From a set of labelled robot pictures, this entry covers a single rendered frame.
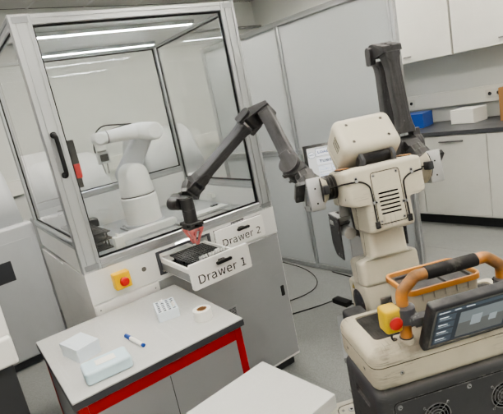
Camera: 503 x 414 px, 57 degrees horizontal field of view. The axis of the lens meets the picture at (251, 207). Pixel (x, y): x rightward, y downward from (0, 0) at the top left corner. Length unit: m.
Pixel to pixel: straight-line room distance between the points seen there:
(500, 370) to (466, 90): 3.90
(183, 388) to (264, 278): 0.98
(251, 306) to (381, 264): 1.01
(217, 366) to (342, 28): 2.45
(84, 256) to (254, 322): 0.98
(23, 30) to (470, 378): 1.92
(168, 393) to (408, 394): 0.77
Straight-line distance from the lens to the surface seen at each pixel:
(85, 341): 1.81
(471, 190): 4.59
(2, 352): 1.85
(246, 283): 2.46
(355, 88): 3.41
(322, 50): 3.56
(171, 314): 1.87
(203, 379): 1.75
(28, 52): 2.05
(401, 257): 1.72
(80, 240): 2.06
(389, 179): 1.58
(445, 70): 5.29
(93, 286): 2.12
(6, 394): 1.98
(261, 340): 2.62
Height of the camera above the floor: 1.52
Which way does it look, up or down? 13 degrees down
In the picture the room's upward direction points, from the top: 11 degrees counter-clockwise
